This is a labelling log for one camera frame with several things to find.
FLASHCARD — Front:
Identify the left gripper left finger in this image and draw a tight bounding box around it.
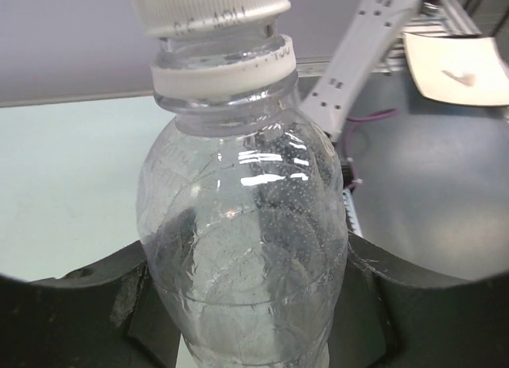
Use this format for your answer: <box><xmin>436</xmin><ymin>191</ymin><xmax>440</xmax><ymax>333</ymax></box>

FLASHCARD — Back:
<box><xmin>1</xmin><ymin>242</ymin><xmax>181</xmax><ymax>367</ymax></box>

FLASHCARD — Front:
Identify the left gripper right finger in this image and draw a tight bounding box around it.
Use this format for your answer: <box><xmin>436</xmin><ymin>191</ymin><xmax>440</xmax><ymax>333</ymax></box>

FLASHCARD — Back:
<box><xmin>328</xmin><ymin>233</ymin><xmax>508</xmax><ymax>367</ymax></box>

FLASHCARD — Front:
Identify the clear plastic bottle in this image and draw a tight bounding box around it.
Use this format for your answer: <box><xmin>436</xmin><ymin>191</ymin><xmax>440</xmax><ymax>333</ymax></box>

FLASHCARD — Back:
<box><xmin>136</xmin><ymin>19</ymin><xmax>348</xmax><ymax>367</ymax></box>

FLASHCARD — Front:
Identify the white blue bottle cap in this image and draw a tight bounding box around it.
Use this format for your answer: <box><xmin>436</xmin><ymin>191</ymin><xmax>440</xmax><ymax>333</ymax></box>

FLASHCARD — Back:
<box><xmin>132</xmin><ymin>0</ymin><xmax>291</xmax><ymax>38</ymax></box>

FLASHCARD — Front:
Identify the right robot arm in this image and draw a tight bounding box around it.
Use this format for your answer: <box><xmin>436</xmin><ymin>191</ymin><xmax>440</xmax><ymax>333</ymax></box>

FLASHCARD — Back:
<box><xmin>301</xmin><ymin>0</ymin><xmax>422</xmax><ymax>142</ymax></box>

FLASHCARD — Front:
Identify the slotted cable duct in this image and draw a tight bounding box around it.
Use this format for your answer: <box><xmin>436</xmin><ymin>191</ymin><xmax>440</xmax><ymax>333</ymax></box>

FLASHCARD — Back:
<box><xmin>343</xmin><ymin>189</ymin><xmax>363</xmax><ymax>238</ymax></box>

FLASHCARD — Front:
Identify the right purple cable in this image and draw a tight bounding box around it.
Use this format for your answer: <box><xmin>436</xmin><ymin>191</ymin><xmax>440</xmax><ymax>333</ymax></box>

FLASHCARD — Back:
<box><xmin>341</xmin><ymin>108</ymin><xmax>398</xmax><ymax>194</ymax></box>

